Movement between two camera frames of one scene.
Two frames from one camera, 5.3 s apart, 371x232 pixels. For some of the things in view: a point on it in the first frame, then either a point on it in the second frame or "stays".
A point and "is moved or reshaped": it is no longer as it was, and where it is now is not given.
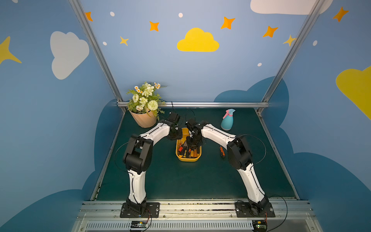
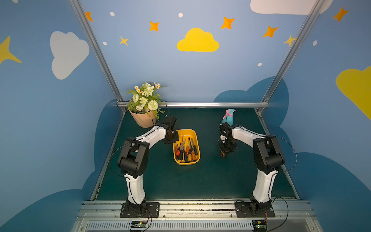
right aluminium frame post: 316,11 stays
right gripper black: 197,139 to 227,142
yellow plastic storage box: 184,152 is moved or reshaped
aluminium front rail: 195,216 stays
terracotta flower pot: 145,120 stays
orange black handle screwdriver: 222,152 stays
